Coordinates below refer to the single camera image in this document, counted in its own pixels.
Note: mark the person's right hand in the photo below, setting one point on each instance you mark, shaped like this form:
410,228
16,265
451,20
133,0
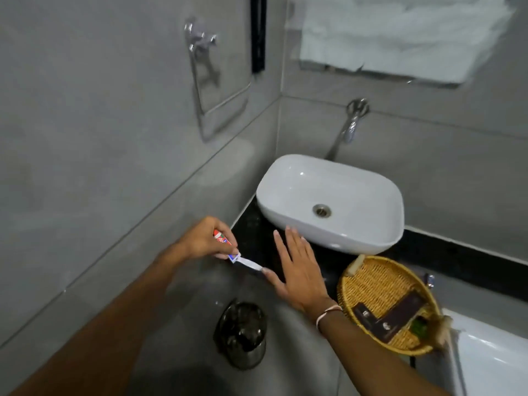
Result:
303,280

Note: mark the person's left hand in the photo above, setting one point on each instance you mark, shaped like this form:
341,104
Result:
204,239

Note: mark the person's right middle finger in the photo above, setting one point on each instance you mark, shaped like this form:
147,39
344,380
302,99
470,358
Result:
296,245

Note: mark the person's left fingers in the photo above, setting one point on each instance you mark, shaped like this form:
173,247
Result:
227,241

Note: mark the person's right thumb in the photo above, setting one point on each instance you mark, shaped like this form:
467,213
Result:
275,281

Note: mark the red white toothpaste tube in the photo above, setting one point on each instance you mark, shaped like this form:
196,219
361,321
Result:
250,263

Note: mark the person's right forearm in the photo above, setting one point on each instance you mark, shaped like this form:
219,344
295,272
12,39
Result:
371,358

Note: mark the person's left forearm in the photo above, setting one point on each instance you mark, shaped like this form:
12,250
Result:
115,325

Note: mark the metal sink drain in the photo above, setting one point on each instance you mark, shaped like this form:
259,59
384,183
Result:
321,210

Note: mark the black trash bin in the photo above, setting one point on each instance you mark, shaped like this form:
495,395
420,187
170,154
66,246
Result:
241,334

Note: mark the white ceramic sink basin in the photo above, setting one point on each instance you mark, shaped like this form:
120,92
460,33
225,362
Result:
350,189

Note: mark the round wicker basket tray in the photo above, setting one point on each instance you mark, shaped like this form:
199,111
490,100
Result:
371,284

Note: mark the small brown sachet packet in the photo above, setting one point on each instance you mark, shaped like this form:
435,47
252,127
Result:
368,319

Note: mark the long brown sachet packet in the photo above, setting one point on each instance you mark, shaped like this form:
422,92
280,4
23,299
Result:
406,311

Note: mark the small green item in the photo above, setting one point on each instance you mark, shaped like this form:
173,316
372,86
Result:
420,325

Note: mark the white towel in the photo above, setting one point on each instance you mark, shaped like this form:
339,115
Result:
396,32

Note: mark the chrome wall faucet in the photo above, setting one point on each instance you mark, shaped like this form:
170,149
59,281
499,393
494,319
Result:
352,119

